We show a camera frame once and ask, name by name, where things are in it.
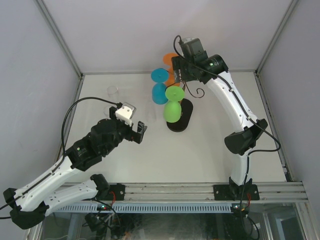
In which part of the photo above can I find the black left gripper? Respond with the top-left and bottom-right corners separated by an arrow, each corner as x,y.
102,107 -> 146,156

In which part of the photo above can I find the orange plastic wine glass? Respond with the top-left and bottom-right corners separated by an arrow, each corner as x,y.
162,52 -> 180,87

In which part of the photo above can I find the blue plastic wine glass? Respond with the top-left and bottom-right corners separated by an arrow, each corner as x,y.
151,68 -> 169,105

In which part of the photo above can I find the green plastic wine glass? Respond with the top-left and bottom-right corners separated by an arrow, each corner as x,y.
163,86 -> 185,123

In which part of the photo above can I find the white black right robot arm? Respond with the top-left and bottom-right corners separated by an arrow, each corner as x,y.
171,52 -> 268,201

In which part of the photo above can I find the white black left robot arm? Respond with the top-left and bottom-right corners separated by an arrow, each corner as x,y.
3,103 -> 147,230

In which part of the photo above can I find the clear upside-down glass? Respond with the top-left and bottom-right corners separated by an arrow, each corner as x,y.
145,100 -> 157,123

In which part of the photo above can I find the clear champagne flute back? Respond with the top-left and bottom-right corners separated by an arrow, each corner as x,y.
106,85 -> 119,102

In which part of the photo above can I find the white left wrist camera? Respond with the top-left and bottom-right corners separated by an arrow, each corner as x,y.
115,102 -> 137,127

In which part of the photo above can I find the black right camera cable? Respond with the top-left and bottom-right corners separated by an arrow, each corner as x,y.
172,34 -> 282,201

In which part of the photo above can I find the black camera cable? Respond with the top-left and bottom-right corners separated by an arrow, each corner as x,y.
61,96 -> 121,158
172,34 -> 282,201

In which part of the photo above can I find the aluminium front frame rail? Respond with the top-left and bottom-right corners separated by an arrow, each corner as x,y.
116,182 -> 308,203

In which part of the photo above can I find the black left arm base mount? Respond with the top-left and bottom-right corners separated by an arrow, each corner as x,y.
99,183 -> 126,201

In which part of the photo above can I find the black left camera cable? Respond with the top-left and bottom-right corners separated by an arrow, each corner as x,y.
61,96 -> 121,158

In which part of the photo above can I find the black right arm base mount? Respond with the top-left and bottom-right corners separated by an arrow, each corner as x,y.
213,184 -> 260,201

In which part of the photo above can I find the blue slotted cable duct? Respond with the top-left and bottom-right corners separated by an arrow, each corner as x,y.
56,202 -> 233,214

